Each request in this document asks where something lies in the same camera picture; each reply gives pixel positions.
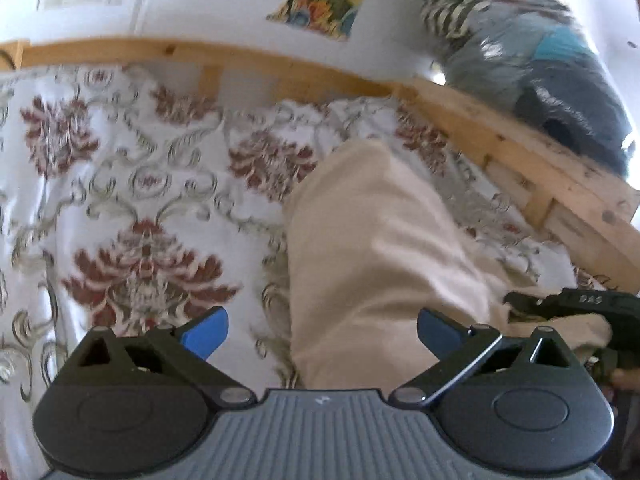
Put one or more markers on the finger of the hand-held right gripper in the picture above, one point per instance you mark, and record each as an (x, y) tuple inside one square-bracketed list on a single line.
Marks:
[(525, 302)]

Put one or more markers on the white floral bedspread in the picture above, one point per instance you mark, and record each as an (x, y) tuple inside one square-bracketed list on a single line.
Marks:
[(125, 170)]

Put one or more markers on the colourful cartoon wall poster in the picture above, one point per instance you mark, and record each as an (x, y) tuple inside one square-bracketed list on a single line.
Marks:
[(320, 0)]

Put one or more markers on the person's right hand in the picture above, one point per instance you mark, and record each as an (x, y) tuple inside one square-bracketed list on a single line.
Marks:
[(626, 377)]

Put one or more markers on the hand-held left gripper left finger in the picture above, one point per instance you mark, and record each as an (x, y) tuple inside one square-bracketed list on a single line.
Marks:
[(205, 332)]

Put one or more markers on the beige hoodie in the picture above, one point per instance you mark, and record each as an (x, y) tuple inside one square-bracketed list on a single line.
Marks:
[(375, 260)]

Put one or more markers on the pile of mixed clothes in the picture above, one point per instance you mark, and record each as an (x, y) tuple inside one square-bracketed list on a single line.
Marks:
[(530, 60)]

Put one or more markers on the wooden bed frame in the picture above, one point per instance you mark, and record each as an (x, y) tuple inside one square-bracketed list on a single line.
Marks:
[(500, 130)]

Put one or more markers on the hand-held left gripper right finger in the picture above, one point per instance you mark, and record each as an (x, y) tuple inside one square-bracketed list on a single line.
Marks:
[(440, 330)]

